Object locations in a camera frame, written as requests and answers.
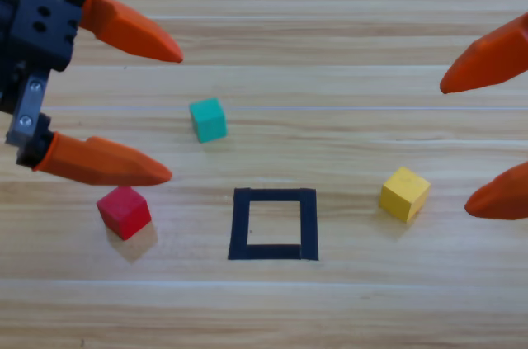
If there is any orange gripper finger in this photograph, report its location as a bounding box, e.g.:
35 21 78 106
15 112 173 187
61 0 185 64
464 161 528 221
439 12 528 96

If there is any green wooden cube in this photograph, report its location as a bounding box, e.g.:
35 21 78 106
188 97 229 144

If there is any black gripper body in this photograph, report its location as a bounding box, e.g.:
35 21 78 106
0 0 83 148

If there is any yellow wooden cube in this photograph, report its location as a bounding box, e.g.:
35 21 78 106
378 166 432 224

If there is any black tape square outline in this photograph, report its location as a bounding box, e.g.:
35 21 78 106
227 187 320 262

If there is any red wooden cube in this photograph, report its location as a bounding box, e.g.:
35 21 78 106
96 185 153 241

